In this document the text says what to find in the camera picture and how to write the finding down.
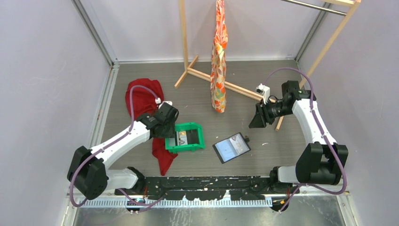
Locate green plastic bin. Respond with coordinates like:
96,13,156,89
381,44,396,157
165,122,205,154

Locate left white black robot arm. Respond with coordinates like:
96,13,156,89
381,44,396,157
67,101,179,200

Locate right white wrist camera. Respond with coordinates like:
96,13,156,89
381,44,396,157
255,83,271,104

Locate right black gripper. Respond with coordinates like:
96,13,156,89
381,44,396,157
249,98,294,128

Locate red cloth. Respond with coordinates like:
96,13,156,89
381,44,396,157
125,78,178,176

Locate black card holder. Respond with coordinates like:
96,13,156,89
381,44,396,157
212,132,251,164

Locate wooden clothes rack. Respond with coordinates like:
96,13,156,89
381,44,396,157
174,0,362,131

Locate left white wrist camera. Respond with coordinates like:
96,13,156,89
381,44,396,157
161,101,173,106

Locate perforated metal rail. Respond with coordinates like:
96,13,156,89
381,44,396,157
82,197,272,208

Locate orange floral tote bag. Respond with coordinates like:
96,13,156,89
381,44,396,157
210,0,228,113

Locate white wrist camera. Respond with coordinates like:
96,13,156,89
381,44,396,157
255,83,271,104
161,101,173,106

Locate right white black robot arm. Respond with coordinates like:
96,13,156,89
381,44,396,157
249,81,349,193

